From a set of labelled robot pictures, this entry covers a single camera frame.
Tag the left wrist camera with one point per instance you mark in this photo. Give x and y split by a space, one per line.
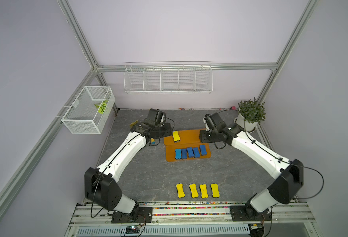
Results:
155 116

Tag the white wire wall shelf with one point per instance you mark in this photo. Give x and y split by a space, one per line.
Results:
168 77

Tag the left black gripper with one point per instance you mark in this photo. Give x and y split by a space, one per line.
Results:
168 130

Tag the white mesh basket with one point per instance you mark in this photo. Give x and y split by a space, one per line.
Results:
82 117

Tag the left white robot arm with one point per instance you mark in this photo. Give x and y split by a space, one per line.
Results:
101 183

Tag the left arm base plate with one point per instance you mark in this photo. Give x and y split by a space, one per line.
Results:
131 214

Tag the aluminium mounting rail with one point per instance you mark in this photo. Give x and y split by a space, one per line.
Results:
193 212

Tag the potted green plant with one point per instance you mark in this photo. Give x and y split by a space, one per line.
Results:
250 114

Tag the white vent grille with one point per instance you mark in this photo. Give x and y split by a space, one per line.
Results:
164 230

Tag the orange wooden two-tier shelf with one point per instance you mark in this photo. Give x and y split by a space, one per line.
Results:
188 138

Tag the yellow eraser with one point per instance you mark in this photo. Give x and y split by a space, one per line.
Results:
203 189
176 137
193 189
180 190
215 190

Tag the blue eraser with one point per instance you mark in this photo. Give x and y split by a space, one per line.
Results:
196 152
203 150
190 152
178 155
183 153

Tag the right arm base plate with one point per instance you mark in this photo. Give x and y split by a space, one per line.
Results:
243 213

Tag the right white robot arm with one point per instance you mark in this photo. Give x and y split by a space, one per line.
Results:
287 174

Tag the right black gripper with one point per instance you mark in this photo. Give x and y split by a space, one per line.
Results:
202 137

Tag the green object in basket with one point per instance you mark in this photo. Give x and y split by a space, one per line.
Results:
102 106

